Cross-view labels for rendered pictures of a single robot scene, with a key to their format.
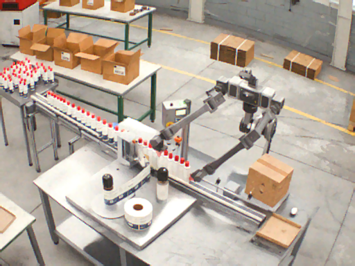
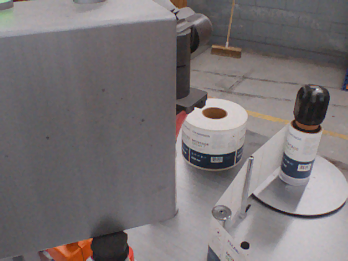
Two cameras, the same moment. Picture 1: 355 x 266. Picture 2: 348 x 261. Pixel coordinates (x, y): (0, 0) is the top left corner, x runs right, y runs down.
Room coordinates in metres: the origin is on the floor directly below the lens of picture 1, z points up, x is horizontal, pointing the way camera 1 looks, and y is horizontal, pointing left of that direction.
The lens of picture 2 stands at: (3.27, 0.12, 1.53)
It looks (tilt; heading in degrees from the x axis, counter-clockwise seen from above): 32 degrees down; 180
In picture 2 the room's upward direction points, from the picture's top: straight up
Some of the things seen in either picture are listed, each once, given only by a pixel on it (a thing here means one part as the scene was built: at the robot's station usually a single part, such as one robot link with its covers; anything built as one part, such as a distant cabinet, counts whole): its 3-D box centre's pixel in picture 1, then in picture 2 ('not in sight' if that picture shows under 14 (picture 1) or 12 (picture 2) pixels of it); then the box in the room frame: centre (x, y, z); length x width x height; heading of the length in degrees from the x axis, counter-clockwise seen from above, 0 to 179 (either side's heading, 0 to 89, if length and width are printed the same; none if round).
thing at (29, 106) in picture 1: (30, 117); not in sight; (3.92, 1.64, 0.71); 0.15 x 0.12 x 0.34; 145
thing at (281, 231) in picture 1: (279, 230); not in sight; (2.31, -0.82, 0.85); 0.30 x 0.26 x 0.04; 55
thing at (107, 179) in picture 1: (108, 190); (304, 135); (2.50, 0.48, 1.04); 0.09 x 0.09 x 0.29
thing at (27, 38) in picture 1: (30, 39); not in sight; (5.57, 2.19, 0.97); 0.45 x 0.40 x 0.37; 153
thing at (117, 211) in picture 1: (109, 204); (293, 178); (2.50, 0.48, 0.89); 0.31 x 0.31 x 0.01
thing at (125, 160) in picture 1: (128, 148); not in sight; (3.06, 0.39, 1.01); 0.14 x 0.13 x 0.26; 55
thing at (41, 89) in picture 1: (27, 114); not in sight; (4.34, 1.85, 0.46); 0.73 x 0.62 x 0.93; 55
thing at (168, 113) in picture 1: (175, 114); (64, 122); (3.02, 0.03, 1.38); 0.17 x 0.10 x 0.19; 110
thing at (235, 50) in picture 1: (233, 49); not in sight; (7.10, -0.86, 0.16); 0.65 x 0.54 x 0.32; 66
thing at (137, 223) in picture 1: (138, 214); (213, 133); (2.36, 0.25, 0.95); 0.20 x 0.20 x 0.14
